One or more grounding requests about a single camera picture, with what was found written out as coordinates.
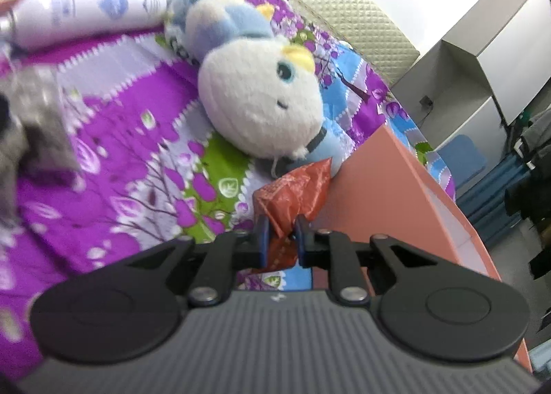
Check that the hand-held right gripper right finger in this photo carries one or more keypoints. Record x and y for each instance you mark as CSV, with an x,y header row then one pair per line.
x,y
302,243

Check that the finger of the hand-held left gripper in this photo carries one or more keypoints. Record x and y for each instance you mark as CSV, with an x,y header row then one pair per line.
x,y
3,112

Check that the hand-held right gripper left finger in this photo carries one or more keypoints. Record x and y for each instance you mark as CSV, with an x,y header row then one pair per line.
x,y
263,243

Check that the grey crinkled packet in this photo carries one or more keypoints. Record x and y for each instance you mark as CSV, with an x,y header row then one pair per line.
x,y
38,127

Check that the red orange foil packet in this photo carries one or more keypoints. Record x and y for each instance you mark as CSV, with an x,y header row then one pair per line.
x,y
292,196

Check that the deep pink cardboard box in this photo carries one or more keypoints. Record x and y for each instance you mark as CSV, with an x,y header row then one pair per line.
x,y
387,204

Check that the white spray bottle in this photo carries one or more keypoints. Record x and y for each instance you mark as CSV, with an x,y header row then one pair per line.
x,y
86,13

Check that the purple floral blanket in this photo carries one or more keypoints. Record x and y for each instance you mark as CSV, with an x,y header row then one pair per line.
x,y
129,161

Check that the blue white plush toy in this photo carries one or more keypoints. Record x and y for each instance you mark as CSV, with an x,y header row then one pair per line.
x,y
258,97

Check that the blue padded board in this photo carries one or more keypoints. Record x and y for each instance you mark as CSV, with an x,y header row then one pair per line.
x,y
462,157

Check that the blue hanging cloth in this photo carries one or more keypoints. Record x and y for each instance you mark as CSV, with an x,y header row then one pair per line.
x,y
495,187

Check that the dark hanging clothes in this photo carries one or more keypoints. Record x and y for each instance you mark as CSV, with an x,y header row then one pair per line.
x,y
533,187

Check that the cream quilted headboard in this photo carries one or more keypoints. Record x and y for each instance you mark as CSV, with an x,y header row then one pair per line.
x,y
344,2

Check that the white cabinet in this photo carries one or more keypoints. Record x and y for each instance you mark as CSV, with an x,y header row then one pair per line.
x,y
486,54

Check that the black wall socket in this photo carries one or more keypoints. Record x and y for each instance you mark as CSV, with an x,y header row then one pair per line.
x,y
426,102

